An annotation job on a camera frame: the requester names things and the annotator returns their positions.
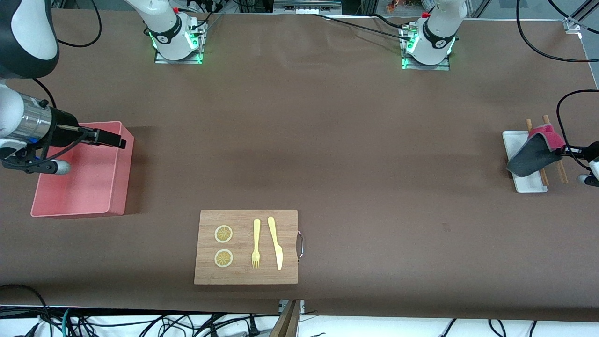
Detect grey and pink cloth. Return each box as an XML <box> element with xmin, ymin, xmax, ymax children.
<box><xmin>506</xmin><ymin>123</ymin><xmax>565</xmax><ymax>178</ymax></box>

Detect brown wooden stick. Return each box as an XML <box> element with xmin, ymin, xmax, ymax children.
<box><xmin>542</xmin><ymin>115</ymin><xmax>569</xmax><ymax>184</ymax></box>
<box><xmin>525</xmin><ymin>118</ymin><xmax>550</xmax><ymax>186</ymax></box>

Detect pink plastic bin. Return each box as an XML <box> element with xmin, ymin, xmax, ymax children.
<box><xmin>30</xmin><ymin>121</ymin><xmax>135</xmax><ymax>219</ymax></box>

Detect white rectangular tray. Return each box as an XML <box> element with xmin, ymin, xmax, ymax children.
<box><xmin>503</xmin><ymin>131</ymin><xmax>548</xmax><ymax>193</ymax></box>

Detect yellow plastic fork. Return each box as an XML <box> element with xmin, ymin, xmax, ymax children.
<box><xmin>251</xmin><ymin>219</ymin><xmax>261</xmax><ymax>269</ymax></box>

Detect yellow plastic knife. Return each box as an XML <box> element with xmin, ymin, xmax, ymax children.
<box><xmin>267</xmin><ymin>216</ymin><xmax>284</xmax><ymax>271</ymax></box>

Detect wooden cutting board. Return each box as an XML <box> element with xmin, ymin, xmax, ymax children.
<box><xmin>194</xmin><ymin>209</ymin><xmax>299</xmax><ymax>285</ymax></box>

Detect grey power strip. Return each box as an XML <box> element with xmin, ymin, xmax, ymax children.
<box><xmin>274</xmin><ymin>0</ymin><xmax>343</xmax><ymax>15</ymax></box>

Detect wooden plank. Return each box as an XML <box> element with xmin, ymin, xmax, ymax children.
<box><xmin>269</xmin><ymin>300</ymin><xmax>302</xmax><ymax>337</ymax></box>

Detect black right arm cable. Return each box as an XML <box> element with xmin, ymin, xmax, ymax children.
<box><xmin>33</xmin><ymin>0</ymin><xmax>102</xmax><ymax>109</ymax></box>

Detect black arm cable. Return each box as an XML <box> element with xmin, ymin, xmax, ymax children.
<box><xmin>516</xmin><ymin>0</ymin><xmax>599</xmax><ymax>171</ymax></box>
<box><xmin>33</xmin><ymin>0</ymin><xmax>102</xmax><ymax>109</ymax></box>

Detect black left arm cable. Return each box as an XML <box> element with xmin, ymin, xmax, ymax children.
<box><xmin>516</xmin><ymin>0</ymin><xmax>599</xmax><ymax>171</ymax></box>

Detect aluminium frame corner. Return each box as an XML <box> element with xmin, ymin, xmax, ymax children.
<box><xmin>563</xmin><ymin>0</ymin><xmax>599</xmax><ymax>34</ymax></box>

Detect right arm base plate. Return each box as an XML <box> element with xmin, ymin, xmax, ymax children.
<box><xmin>154</xmin><ymin>16</ymin><xmax>207</xmax><ymax>65</ymax></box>

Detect thick black floor cable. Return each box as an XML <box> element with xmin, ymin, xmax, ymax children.
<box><xmin>0</xmin><ymin>284</ymin><xmax>50</xmax><ymax>337</ymax></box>

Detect black cable on table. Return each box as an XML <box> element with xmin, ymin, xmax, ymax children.
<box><xmin>313</xmin><ymin>13</ymin><xmax>415</xmax><ymax>40</ymax></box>

